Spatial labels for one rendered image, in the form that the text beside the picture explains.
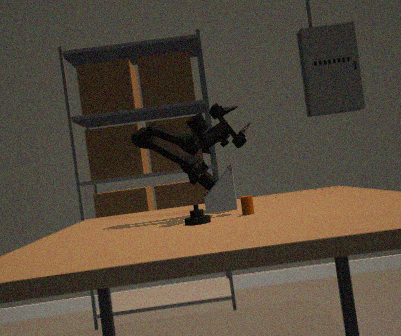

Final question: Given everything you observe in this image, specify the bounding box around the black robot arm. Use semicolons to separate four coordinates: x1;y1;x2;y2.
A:
131;113;218;192

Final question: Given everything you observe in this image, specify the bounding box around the orange knob with d-shaped hole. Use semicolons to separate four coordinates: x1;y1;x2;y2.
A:
240;196;254;215

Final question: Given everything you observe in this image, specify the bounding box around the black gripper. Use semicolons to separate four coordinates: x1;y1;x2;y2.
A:
209;103;251;148

